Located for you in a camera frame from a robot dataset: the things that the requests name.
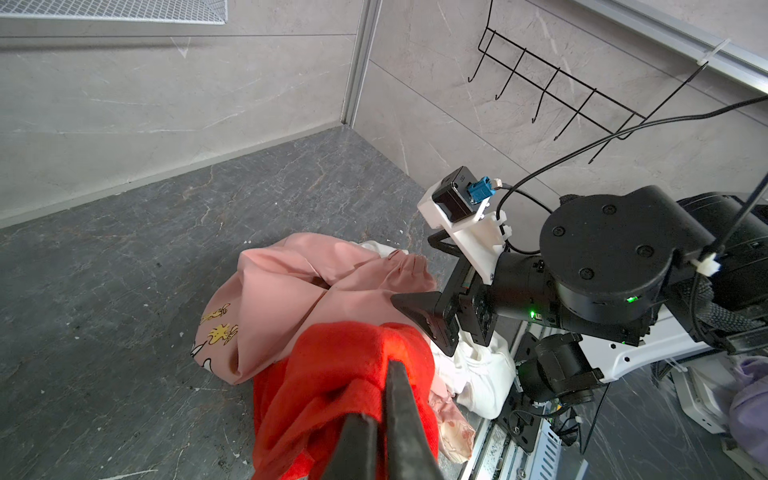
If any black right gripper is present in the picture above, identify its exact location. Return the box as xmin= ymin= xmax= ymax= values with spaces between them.
xmin=390 ymin=230 xmax=561 ymax=357

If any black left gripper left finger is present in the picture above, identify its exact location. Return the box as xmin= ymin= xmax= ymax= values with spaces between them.
xmin=321 ymin=414 xmax=378 ymax=480

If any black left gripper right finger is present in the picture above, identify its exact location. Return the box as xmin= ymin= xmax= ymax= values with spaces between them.
xmin=384 ymin=360 xmax=443 ymax=480

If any red cloth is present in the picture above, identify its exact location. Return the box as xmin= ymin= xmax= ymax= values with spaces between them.
xmin=252 ymin=321 xmax=439 ymax=479

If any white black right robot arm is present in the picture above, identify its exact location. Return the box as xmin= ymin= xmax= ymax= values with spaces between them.
xmin=392 ymin=186 xmax=767 ymax=404

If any light floral pink cloth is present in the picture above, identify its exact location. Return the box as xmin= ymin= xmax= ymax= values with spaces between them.
xmin=429 ymin=376 xmax=476 ymax=464

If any white cloth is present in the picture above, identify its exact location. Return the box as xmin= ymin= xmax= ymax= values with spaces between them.
xmin=359 ymin=239 xmax=517 ymax=421

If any pink cartoon print cloth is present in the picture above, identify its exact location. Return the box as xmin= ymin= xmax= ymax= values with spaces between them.
xmin=190 ymin=233 xmax=437 ymax=385

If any lavender cloth outside cell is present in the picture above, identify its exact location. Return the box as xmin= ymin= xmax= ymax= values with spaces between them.
xmin=729 ymin=356 xmax=767 ymax=466

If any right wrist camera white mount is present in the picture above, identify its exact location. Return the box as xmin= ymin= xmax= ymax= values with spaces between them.
xmin=417 ymin=166 xmax=511 ymax=285

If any black wire hook rack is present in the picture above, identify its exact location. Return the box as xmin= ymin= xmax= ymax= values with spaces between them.
xmin=455 ymin=1 xmax=715 ymax=166

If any aluminium frame post right corner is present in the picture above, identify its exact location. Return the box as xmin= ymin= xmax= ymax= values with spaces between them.
xmin=340 ymin=0 xmax=382 ymax=128

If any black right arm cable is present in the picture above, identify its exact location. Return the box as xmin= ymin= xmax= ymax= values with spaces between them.
xmin=495 ymin=94 xmax=768 ymax=221

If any aluminium right wall rail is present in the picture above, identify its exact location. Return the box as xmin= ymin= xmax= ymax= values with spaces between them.
xmin=575 ymin=0 xmax=767 ymax=93

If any white wire mesh basket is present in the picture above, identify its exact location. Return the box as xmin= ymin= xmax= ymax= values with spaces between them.
xmin=1 ymin=0 xmax=228 ymax=25

